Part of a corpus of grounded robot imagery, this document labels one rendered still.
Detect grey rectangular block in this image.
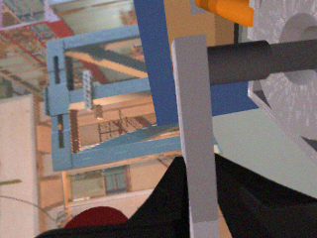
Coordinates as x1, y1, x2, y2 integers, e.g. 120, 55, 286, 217
248, 0, 317, 167

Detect red and grey crank handle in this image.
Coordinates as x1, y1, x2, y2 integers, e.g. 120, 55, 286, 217
63, 34, 317, 238

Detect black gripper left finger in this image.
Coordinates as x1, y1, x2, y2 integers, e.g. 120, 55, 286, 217
35, 156, 190, 238

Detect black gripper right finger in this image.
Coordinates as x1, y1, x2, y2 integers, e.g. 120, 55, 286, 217
215, 153, 317, 238

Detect blue post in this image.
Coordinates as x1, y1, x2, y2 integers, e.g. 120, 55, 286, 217
133, 0, 259, 126

